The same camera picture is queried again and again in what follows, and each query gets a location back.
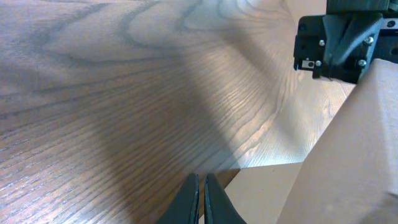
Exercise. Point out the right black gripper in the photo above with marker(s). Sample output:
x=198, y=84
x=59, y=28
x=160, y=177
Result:
x=341, y=44

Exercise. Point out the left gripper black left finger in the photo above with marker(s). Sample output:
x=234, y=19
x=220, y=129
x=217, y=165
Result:
x=184, y=208

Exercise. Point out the cardboard box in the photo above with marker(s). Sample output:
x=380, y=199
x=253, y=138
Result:
x=350, y=175

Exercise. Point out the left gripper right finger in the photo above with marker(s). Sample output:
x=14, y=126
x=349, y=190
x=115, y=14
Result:
x=218, y=207

